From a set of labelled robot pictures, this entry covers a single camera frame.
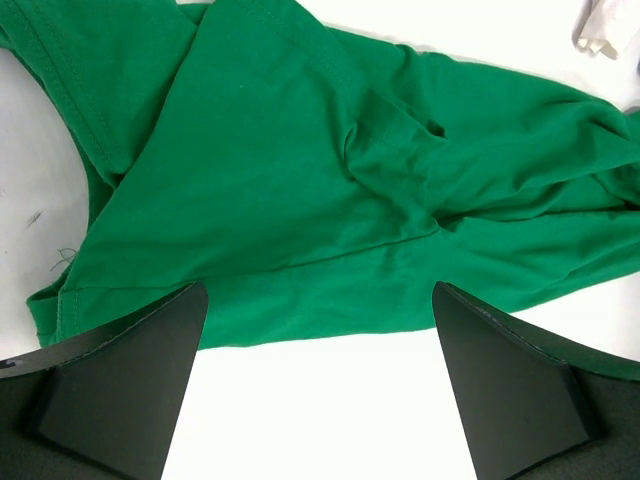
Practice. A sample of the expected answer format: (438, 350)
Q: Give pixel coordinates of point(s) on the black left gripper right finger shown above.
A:
(533, 404)

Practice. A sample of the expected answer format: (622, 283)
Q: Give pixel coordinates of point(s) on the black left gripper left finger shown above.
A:
(103, 404)

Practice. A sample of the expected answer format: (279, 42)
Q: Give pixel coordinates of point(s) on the green t-shirt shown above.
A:
(317, 182)

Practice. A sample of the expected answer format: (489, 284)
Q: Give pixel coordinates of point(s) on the white t-shirt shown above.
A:
(608, 28)

